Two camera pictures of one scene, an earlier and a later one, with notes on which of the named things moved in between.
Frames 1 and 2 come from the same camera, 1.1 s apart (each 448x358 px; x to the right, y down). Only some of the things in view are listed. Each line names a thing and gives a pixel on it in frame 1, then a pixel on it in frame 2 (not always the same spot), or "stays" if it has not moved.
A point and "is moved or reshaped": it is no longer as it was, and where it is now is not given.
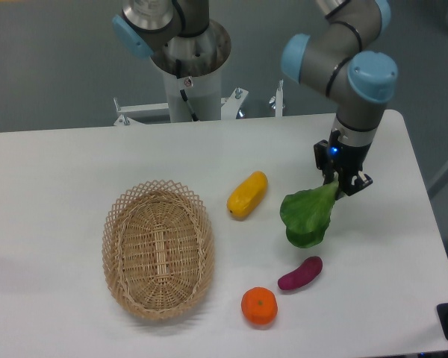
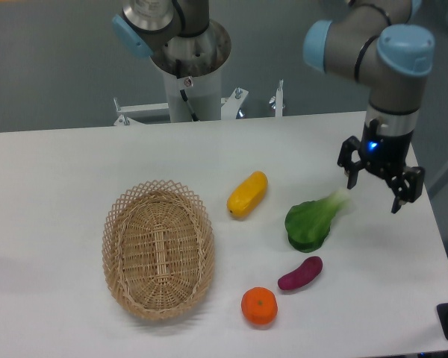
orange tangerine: x=259 y=305 stays
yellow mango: x=247 y=195 stays
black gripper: x=344 y=162 -> x=384 y=154
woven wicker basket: x=158 y=249 stays
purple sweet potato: x=309 y=270 stays
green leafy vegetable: x=307 y=214 is moved or reshaped
